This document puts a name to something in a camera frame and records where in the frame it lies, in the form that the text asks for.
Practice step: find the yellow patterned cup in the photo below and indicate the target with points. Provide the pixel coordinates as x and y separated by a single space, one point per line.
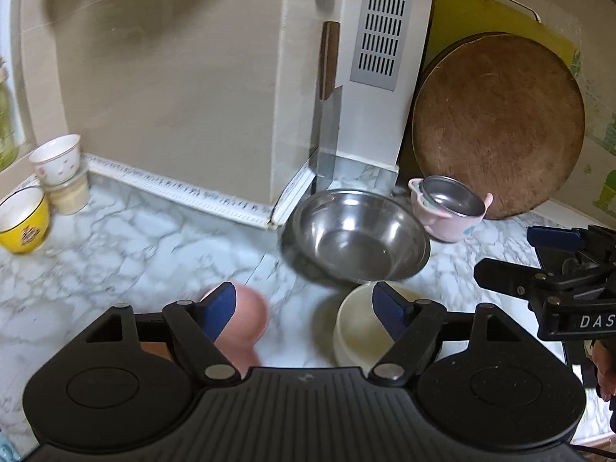
24 236

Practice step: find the grey vent grille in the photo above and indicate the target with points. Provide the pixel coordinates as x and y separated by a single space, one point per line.
380 24

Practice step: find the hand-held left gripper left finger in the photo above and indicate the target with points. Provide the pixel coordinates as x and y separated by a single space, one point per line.
219 308

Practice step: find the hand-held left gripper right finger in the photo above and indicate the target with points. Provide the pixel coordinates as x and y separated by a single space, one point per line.
392 310

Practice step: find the patterned sealing tape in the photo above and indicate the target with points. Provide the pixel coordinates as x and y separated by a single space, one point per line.
192 195

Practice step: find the yellow plastic cutting board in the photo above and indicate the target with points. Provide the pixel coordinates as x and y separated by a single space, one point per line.
457 14

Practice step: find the large stainless steel bowl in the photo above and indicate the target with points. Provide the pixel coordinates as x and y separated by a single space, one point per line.
356 231

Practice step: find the white patterned teacup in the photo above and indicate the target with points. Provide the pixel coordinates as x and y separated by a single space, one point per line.
57 159

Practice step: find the cream ceramic bowl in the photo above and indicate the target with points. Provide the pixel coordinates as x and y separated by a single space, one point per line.
356 327

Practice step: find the pink child bowl steel insert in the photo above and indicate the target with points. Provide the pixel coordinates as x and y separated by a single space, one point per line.
447 226

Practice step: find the person's right hand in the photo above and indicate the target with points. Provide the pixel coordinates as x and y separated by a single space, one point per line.
607 370

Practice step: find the pink mouse-shaped plate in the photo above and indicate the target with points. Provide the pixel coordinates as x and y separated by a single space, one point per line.
245 317

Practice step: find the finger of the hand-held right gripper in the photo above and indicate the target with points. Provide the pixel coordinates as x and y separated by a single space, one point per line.
510 276
553 238

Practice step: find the round wooden cutting board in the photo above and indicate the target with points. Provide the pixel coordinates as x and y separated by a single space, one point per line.
495 125

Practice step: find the small beige cup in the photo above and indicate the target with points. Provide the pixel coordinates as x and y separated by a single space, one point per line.
70 197

